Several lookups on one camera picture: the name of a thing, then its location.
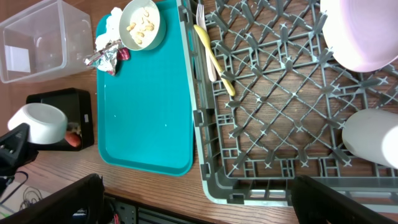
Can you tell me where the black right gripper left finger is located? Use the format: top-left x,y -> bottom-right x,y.
1,174 -> 104,224

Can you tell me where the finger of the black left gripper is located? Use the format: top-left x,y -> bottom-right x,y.
1,123 -> 38,174

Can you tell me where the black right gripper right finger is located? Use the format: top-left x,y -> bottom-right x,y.
291,175 -> 395,224

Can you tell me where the white bowl with peanuts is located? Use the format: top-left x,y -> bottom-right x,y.
7,103 -> 68,144

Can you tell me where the orange carrot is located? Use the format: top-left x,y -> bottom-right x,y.
65,131 -> 81,147

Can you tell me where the white paper cup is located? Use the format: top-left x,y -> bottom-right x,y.
342,109 -> 397,169

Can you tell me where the foil wrapper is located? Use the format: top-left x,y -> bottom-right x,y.
83,40 -> 130,76

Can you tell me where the white napkin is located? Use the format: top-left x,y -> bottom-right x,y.
95,7 -> 123,51

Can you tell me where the grey bowl with peanuts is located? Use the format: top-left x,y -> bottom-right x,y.
119,0 -> 166,51

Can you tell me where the yellow plastic spoon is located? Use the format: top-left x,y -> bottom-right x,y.
193,25 -> 236,96

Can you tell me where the black waste tray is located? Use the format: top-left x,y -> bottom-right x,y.
26,88 -> 95,151

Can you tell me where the grey dishwasher rack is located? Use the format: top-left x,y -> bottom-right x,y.
177,1 -> 397,213

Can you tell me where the rice and peanut pile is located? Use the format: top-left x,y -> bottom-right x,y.
67,122 -> 81,135

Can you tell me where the teal plastic tray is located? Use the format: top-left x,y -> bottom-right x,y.
97,1 -> 194,176

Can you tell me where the clear plastic bin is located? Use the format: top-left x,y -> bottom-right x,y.
1,0 -> 94,83

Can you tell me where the white plastic fork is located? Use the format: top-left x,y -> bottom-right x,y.
196,3 -> 218,83

